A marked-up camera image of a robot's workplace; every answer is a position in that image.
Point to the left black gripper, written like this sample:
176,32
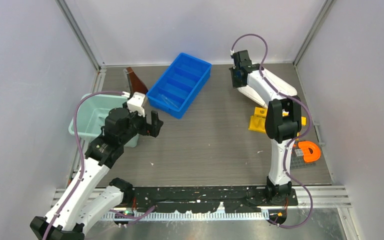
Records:
151,129

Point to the yellow test tube rack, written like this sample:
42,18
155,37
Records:
258,119

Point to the blue divided plastic bin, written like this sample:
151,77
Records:
181,82

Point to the grey building plate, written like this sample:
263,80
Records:
297,160

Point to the brown triangular stand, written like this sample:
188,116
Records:
136,85

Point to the white plastic tray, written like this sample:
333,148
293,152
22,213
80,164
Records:
251,94

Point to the light green plastic tub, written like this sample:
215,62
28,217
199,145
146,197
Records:
92,113

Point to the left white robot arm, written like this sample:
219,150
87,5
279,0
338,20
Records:
72,217

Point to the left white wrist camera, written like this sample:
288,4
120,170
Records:
135,102

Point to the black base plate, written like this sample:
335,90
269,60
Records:
204,199

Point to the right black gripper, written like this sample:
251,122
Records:
233,69

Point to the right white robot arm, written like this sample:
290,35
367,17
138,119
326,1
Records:
283,119

